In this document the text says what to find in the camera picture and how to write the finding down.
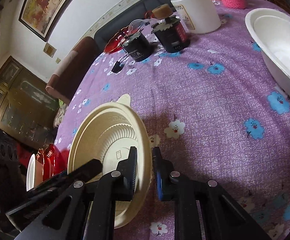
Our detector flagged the small wall frame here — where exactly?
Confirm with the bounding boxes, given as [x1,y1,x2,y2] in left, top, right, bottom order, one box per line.
[43,42,56,57]

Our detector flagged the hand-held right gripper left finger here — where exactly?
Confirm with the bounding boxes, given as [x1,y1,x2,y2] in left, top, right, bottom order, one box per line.
[15,147,138,240]

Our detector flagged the small white bowl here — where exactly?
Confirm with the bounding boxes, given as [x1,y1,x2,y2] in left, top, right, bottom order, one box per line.
[26,154,37,191]

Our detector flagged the framed painting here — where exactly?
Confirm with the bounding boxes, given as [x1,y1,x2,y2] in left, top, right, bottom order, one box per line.
[19,0,85,42]

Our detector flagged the dark grey sofa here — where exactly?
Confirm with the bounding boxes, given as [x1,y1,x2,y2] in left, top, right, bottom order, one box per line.
[94,0,175,52]

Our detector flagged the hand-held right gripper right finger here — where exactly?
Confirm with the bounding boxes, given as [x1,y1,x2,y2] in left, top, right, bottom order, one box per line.
[152,147,273,240]

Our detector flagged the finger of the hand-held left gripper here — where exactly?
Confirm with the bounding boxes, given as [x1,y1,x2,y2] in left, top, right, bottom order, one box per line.
[5,159,103,233]

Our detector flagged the small black tag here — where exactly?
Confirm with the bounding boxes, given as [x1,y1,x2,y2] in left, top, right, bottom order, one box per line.
[111,55,128,74]

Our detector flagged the beige plastic bowl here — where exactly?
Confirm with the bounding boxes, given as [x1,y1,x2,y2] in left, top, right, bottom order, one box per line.
[67,94,152,229]

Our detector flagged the brown chair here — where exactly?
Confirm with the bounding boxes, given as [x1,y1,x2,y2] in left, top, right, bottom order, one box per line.
[46,36,103,104]

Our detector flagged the black jar with red label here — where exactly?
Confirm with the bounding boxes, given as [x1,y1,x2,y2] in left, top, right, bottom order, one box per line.
[151,17,191,53]

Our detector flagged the glass-door wooden cabinet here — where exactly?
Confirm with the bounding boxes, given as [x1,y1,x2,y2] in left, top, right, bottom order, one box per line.
[0,56,60,148]

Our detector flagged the black jar with jagged lid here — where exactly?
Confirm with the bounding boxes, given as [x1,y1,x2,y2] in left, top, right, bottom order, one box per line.
[122,29,153,63]

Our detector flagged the white plastic jar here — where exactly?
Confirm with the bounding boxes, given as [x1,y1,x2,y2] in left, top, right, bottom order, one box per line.
[166,0,221,34]

